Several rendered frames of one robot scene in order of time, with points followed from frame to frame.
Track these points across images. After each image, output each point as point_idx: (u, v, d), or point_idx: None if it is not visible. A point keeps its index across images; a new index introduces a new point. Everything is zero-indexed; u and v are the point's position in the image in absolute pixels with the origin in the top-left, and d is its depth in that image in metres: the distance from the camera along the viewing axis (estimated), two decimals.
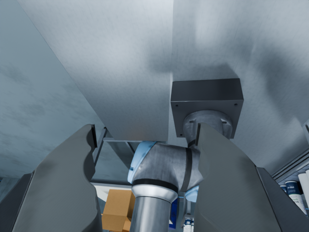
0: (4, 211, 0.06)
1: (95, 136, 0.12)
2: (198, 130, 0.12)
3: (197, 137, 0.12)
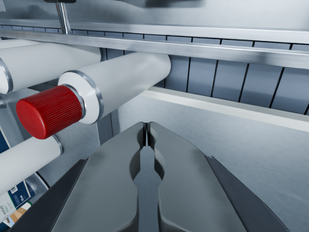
0: (59, 189, 0.07)
1: (145, 135, 0.12)
2: (149, 130, 0.12)
3: (149, 138, 0.12)
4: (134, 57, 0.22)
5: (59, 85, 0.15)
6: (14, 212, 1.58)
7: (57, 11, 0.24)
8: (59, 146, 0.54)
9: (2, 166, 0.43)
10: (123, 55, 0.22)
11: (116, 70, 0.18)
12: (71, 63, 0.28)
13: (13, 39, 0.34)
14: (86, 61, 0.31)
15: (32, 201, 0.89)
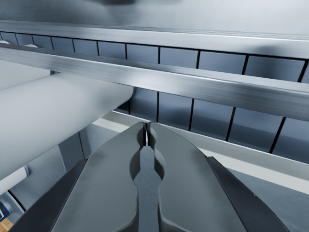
0: (59, 189, 0.07)
1: (145, 135, 0.12)
2: (149, 130, 0.12)
3: (149, 138, 0.12)
4: (59, 80, 0.14)
5: None
6: (1, 222, 1.50)
7: None
8: (24, 168, 0.47)
9: None
10: (45, 76, 0.14)
11: (2, 111, 0.10)
12: None
13: None
14: (24, 77, 0.23)
15: (9, 218, 0.81)
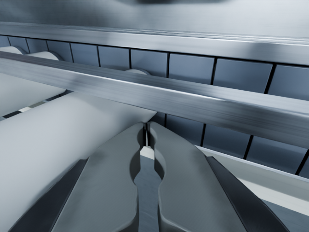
0: (59, 189, 0.07)
1: (145, 135, 0.12)
2: (149, 130, 0.12)
3: (149, 138, 0.12)
4: (80, 102, 0.11)
5: None
6: None
7: None
8: None
9: None
10: (62, 97, 0.11)
11: (8, 159, 0.07)
12: (8, 99, 0.17)
13: None
14: (39, 91, 0.19)
15: None
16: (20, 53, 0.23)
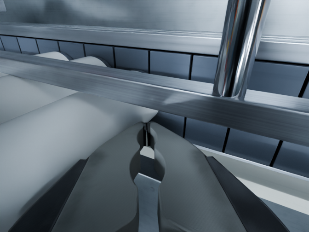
0: (59, 189, 0.07)
1: (145, 135, 0.12)
2: (149, 130, 0.12)
3: (149, 138, 0.12)
4: (79, 104, 0.11)
5: None
6: None
7: (233, 11, 0.06)
8: None
9: None
10: (61, 99, 0.11)
11: (8, 159, 0.07)
12: None
13: None
14: None
15: None
16: (64, 57, 0.20)
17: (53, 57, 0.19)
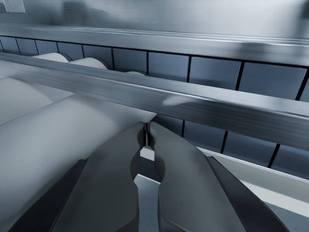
0: (59, 189, 0.07)
1: (145, 135, 0.12)
2: (149, 130, 0.12)
3: (149, 138, 0.12)
4: (77, 105, 0.11)
5: None
6: None
7: None
8: None
9: None
10: (60, 100, 0.11)
11: (5, 161, 0.07)
12: None
13: None
14: None
15: None
16: (63, 59, 0.20)
17: (52, 59, 0.19)
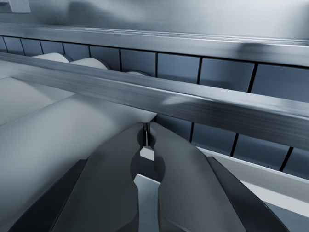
0: (59, 189, 0.07)
1: (145, 135, 0.12)
2: (149, 130, 0.12)
3: (149, 138, 0.12)
4: (78, 105, 0.11)
5: None
6: None
7: None
8: None
9: None
10: (60, 100, 0.11)
11: (6, 160, 0.07)
12: None
13: None
14: None
15: None
16: (64, 59, 0.20)
17: (53, 59, 0.19)
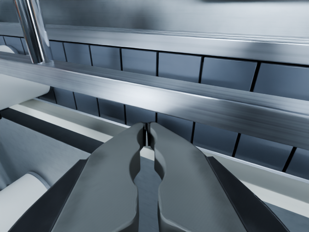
0: (59, 189, 0.07)
1: (145, 135, 0.12)
2: (149, 130, 0.12)
3: (149, 138, 0.12)
4: None
5: None
6: None
7: (15, 10, 0.10)
8: None
9: None
10: None
11: None
12: None
13: None
14: None
15: None
16: None
17: None
